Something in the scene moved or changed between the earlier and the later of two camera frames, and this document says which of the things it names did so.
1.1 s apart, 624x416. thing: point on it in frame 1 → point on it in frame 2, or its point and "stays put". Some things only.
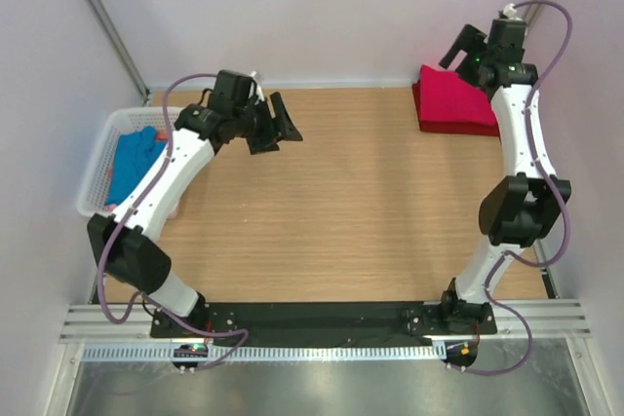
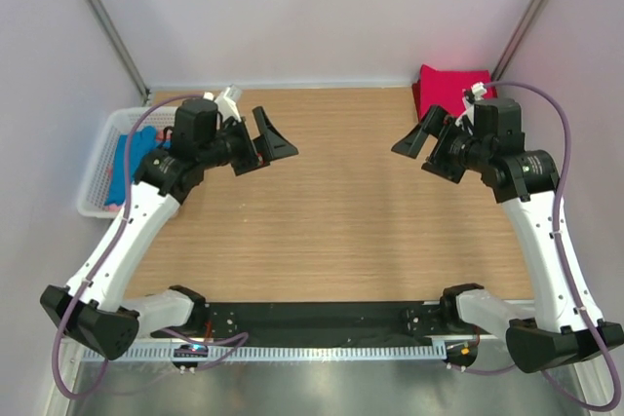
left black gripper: x=281 y=127 → x=269 y=143
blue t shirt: x=135 y=153 stays put
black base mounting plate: x=385 y=320 stays put
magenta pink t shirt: x=446 y=96 stays put
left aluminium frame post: x=104 y=21 stays put
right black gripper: x=469 y=40 → x=433 y=124
